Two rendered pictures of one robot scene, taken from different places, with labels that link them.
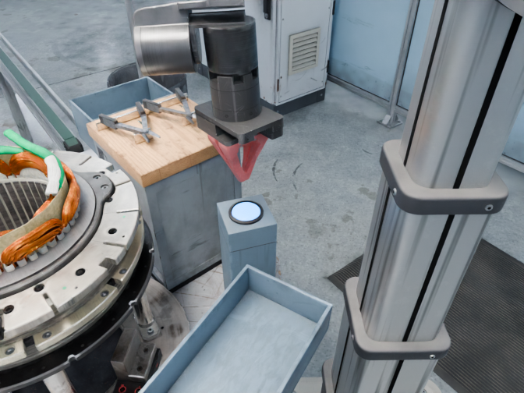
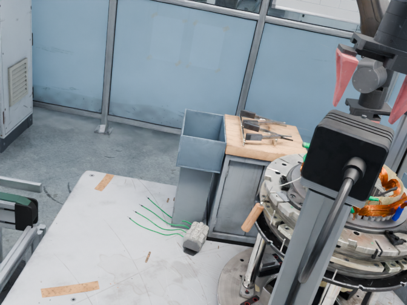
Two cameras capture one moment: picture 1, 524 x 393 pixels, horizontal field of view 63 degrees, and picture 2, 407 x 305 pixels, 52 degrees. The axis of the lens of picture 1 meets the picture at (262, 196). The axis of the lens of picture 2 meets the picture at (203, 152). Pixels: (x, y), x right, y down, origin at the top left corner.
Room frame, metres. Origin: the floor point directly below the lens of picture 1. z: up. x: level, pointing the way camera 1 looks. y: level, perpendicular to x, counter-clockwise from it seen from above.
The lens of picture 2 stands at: (0.19, 1.05, 1.48)
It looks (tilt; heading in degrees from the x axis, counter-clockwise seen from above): 27 degrees down; 306
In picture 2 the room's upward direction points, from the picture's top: 11 degrees clockwise
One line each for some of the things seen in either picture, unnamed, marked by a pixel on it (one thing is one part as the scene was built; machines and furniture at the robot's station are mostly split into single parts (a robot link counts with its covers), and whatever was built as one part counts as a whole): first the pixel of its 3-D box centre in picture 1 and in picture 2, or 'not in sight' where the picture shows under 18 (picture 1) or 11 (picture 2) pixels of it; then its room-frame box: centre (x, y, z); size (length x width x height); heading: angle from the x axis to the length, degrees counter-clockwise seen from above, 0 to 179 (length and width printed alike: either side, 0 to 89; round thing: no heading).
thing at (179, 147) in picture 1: (164, 133); (263, 138); (0.64, 0.17, 1.05); 0.20 x 0.19 x 0.02; 40
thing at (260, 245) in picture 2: not in sight; (258, 252); (0.48, 0.37, 0.91); 0.02 x 0.02 x 0.21
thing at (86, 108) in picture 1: (136, 157); (194, 172); (0.76, 0.27, 0.92); 0.17 x 0.11 x 0.28; 130
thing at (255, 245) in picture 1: (247, 271); not in sight; (0.46, 0.02, 0.91); 0.07 x 0.07 x 0.25; 18
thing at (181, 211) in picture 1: (174, 197); (250, 186); (0.64, 0.17, 0.91); 0.19 x 0.19 x 0.26; 40
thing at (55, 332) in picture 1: (77, 313); not in sight; (0.27, 0.20, 1.06); 0.09 x 0.04 x 0.01; 128
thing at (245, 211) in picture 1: (246, 212); not in sight; (0.46, 0.02, 1.03); 0.04 x 0.04 x 0.01
